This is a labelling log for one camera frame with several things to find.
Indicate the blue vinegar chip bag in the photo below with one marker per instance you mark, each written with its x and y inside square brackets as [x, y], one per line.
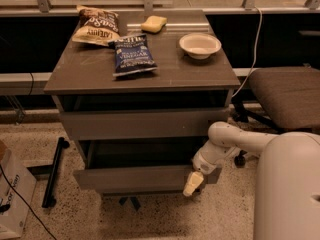
[132, 55]

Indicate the white cardboard box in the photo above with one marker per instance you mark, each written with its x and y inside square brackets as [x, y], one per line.
[17, 185]

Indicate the grey top drawer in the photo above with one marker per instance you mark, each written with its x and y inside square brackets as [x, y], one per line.
[104, 125]

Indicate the grey office chair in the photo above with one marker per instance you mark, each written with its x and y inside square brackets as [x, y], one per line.
[290, 96]

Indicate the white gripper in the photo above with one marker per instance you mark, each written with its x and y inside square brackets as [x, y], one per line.
[204, 164]

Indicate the white bowl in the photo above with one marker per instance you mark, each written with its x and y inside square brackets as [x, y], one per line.
[199, 45]

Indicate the grey drawer cabinet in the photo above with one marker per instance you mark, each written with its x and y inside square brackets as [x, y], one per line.
[83, 80]

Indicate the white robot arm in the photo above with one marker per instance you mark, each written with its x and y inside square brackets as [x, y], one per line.
[287, 193]

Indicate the yellow sponge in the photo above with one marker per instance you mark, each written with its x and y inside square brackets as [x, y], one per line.
[153, 24]

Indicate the brown chip bag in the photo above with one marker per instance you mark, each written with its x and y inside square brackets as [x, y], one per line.
[96, 26]

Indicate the black bar on floor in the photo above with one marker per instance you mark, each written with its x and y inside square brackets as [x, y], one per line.
[48, 199]

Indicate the grey drawer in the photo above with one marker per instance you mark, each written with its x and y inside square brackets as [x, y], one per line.
[137, 166]
[104, 125]

